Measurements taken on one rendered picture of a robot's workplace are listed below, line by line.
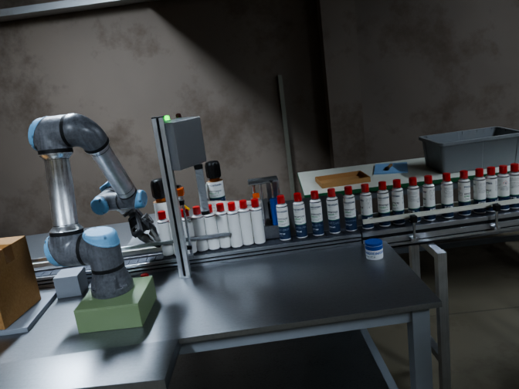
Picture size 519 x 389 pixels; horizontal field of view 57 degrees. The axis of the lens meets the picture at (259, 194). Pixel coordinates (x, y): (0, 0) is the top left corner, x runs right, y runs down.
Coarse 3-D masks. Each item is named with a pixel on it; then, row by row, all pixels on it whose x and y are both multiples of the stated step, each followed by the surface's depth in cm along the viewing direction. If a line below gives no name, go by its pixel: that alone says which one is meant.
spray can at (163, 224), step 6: (162, 216) 209; (162, 222) 209; (162, 228) 210; (168, 228) 211; (162, 234) 210; (168, 234) 211; (162, 240) 211; (162, 246) 212; (168, 246) 212; (168, 252) 212
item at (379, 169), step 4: (376, 164) 377; (380, 164) 375; (384, 164) 373; (388, 164) 371; (392, 164) 369; (396, 164) 368; (400, 164) 366; (404, 164) 364; (376, 168) 363; (380, 168) 362; (384, 168) 360; (392, 168) 357; (396, 168) 355; (400, 168) 353; (404, 168) 352; (376, 172) 351; (380, 172) 350; (384, 172) 348; (388, 172) 347; (392, 172) 346; (396, 172) 346; (400, 172) 345; (404, 172) 344
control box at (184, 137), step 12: (180, 120) 187; (192, 120) 193; (168, 132) 185; (180, 132) 187; (192, 132) 193; (168, 144) 187; (180, 144) 187; (192, 144) 193; (180, 156) 187; (192, 156) 193; (204, 156) 199; (180, 168) 188
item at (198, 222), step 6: (198, 210) 210; (192, 216) 211; (198, 216) 210; (198, 222) 210; (204, 222) 212; (198, 228) 210; (204, 228) 212; (198, 234) 211; (204, 234) 212; (198, 240) 212; (204, 240) 212; (198, 246) 213; (204, 246) 213
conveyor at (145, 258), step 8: (328, 232) 217; (344, 232) 215; (352, 232) 214; (360, 232) 212; (272, 240) 217; (296, 240) 213; (304, 240) 212; (240, 248) 212; (248, 248) 211; (144, 256) 217; (152, 256) 216; (160, 256) 215; (128, 264) 210; (40, 272) 214; (48, 272) 213; (56, 272) 211
